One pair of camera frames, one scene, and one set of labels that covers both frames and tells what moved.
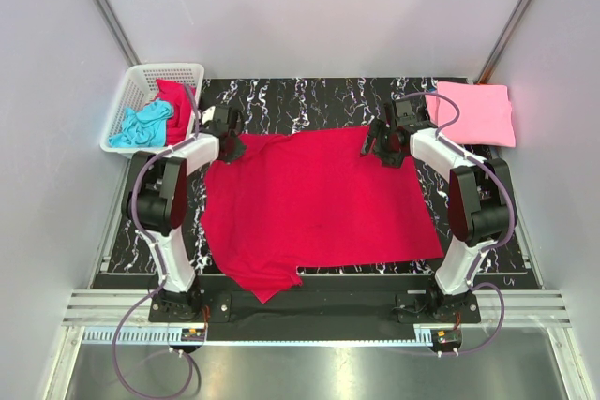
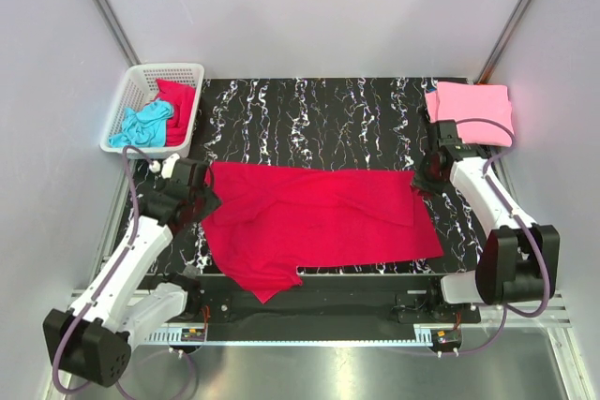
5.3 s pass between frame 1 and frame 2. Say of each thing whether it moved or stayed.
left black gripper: moved
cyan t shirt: stayed
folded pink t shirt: stayed
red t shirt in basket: stayed
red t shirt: moved
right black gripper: moved
